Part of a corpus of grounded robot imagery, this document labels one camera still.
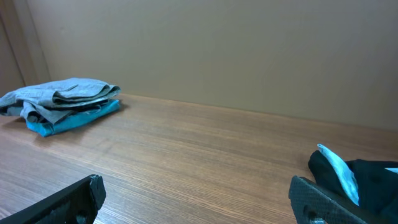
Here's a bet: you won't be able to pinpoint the folded blue garment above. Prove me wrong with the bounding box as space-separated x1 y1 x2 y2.
26 100 120 137

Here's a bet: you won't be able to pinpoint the folded grey shorts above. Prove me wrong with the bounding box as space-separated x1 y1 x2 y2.
1 78 121 124

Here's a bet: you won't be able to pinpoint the black shorts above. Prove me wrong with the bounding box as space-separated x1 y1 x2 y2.
308 151 397 223

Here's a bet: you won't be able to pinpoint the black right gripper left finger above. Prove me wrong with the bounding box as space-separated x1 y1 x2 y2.
1 174 106 224

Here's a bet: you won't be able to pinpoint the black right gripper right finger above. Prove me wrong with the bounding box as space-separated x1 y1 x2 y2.
289 175 389 224

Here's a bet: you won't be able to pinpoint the light blue shirt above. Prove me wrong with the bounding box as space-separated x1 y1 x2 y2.
316 144 397 206

